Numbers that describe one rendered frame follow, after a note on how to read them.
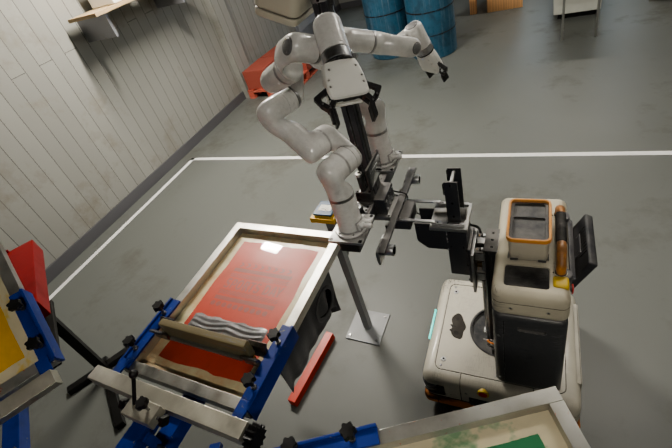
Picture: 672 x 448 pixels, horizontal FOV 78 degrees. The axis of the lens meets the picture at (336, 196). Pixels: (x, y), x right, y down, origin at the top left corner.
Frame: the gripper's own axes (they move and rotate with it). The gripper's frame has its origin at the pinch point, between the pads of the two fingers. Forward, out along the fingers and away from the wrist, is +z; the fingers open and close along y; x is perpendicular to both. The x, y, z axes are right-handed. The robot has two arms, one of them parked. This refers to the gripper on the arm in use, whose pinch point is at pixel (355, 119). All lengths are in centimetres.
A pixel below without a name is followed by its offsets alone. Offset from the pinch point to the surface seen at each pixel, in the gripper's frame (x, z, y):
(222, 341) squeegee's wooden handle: -62, 42, 50
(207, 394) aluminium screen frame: -61, 56, 57
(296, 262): -89, 19, 19
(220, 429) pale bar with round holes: -45, 65, 52
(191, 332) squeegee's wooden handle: -70, 36, 61
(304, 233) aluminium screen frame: -93, 7, 12
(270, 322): -74, 40, 34
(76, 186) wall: -317, -132, 200
